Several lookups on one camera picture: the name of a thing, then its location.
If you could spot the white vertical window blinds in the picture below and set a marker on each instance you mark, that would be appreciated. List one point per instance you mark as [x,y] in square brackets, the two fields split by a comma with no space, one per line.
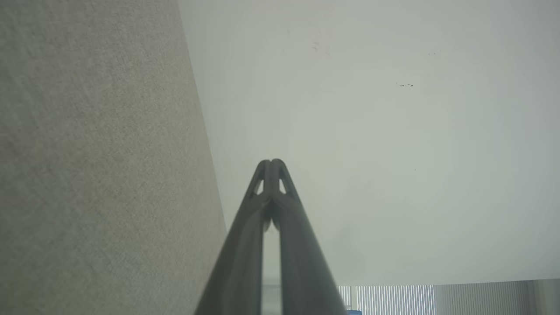
[415,299]

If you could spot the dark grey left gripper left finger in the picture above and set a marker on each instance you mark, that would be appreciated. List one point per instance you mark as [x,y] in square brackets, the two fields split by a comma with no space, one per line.
[238,262]

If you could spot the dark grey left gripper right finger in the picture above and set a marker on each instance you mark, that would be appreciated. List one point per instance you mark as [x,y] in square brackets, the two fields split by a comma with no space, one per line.
[302,267]

